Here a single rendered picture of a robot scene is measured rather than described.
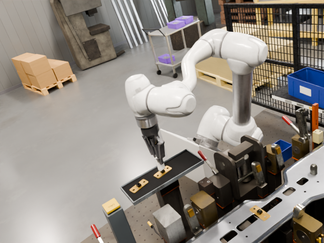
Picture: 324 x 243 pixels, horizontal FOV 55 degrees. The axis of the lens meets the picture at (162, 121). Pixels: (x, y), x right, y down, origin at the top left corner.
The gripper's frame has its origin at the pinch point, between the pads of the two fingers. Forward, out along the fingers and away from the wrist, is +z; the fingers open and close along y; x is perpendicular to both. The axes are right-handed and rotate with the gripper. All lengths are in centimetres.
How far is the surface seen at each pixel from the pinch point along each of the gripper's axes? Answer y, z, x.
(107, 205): 4.2, 5.3, 27.8
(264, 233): -45, 22, -9
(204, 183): -15.4, 11.3, -9.5
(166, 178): -4.5, 5.3, 2.1
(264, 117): 32, 51, -123
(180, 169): -5.5, 5.3, -5.9
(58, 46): 687, 64, -222
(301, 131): -31, 10, -63
